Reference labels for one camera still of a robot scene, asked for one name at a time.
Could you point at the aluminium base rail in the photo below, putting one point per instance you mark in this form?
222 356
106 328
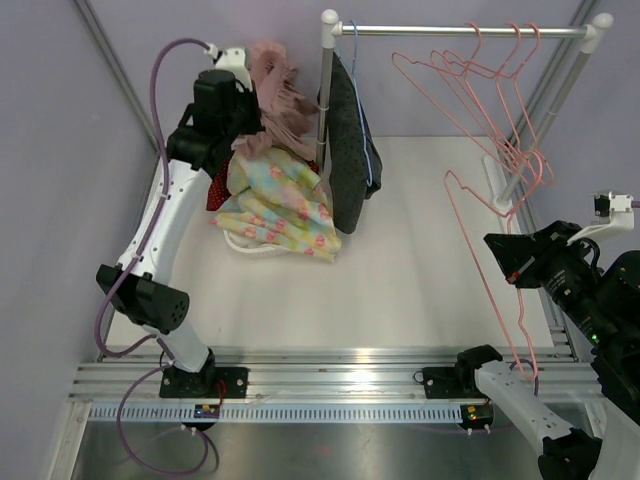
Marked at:
326 376

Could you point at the aluminium corner frame right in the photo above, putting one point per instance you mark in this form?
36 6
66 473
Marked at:
548 96

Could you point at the pink pleated skirt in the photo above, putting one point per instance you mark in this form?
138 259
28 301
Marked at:
286 113

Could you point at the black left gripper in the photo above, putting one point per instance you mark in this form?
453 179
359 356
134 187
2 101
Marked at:
254 124

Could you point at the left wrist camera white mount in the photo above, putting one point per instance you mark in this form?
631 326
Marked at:
236 60

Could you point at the white metal clothes rack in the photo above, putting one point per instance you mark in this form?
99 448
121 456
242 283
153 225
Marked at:
332 27

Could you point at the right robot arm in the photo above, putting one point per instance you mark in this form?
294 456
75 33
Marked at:
604 307

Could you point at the dark grey dotted skirt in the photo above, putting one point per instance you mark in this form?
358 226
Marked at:
355 171

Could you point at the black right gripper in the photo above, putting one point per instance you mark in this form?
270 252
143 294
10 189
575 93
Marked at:
513 251

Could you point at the red polka dot skirt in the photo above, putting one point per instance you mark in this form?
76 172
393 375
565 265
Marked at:
217 190

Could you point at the yellow blue tie-dye skirt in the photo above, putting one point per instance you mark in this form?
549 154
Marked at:
315 237

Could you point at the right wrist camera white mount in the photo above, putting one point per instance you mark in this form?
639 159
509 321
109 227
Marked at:
615 215

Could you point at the pink hanger of tie-dye skirt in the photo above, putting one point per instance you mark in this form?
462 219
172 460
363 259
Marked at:
440 95

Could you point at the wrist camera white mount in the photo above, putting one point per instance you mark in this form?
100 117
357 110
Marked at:
615 215
236 60

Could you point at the aluminium corner frame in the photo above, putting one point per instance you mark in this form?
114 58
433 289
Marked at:
108 54
548 96

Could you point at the white perforated plastic basket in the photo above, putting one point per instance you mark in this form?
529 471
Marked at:
252 248

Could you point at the aluminium corner frame left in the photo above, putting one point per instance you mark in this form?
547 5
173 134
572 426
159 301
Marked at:
108 54

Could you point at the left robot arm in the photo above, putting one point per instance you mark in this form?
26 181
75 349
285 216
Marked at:
138 285

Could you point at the pink hanger of red skirt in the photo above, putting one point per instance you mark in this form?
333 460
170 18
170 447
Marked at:
532 165

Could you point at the white slotted cable duct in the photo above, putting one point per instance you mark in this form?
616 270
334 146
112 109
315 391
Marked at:
279 413

